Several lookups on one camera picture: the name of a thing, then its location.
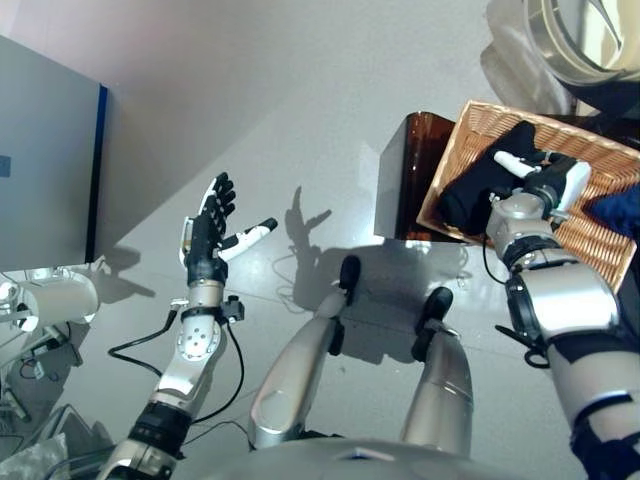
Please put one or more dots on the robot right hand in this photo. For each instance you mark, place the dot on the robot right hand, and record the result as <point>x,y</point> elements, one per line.
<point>555,175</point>

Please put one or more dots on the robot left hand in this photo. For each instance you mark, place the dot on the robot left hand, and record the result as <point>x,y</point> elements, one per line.
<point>205,250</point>

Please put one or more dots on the blue garment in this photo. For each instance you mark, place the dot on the blue garment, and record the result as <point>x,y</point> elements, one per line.
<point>617,212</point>

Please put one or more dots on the black garment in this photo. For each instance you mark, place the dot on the black garment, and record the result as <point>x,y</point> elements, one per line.
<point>475,190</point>

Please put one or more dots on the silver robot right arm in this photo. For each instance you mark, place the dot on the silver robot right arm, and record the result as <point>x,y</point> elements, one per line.
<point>570,310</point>

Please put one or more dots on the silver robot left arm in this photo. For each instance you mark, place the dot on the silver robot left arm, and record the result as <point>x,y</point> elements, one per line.
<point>192,350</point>

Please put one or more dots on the shallow wicker laundry basket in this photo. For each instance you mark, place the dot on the shallow wicker laundry basket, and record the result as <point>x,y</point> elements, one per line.
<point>595,240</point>

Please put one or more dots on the round glass washer door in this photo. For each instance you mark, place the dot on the round glass washer door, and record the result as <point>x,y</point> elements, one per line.
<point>575,40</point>

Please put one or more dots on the grey partition panel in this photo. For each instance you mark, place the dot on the grey partition panel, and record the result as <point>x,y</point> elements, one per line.
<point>45,150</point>

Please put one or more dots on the robot right leg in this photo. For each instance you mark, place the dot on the robot right leg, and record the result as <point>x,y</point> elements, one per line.
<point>445,390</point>

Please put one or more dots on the grey robot torso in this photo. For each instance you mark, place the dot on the grey robot torso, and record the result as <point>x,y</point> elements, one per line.
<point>350,462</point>

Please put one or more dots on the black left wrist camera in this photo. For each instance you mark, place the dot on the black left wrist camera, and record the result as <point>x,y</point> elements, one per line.
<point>234,309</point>

